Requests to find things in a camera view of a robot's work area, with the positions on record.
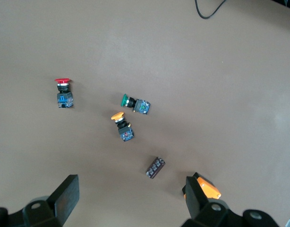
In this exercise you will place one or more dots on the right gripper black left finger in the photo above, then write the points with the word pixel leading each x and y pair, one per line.
pixel 64 201

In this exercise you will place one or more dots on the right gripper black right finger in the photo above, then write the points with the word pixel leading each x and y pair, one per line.
pixel 195 201

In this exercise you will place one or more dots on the green push button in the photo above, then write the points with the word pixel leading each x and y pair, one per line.
pixel 138 105

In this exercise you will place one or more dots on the yellow push button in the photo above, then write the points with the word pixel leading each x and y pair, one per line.
pixel 125 130

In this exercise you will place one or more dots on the red push button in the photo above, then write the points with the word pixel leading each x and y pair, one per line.
pixel 64 97

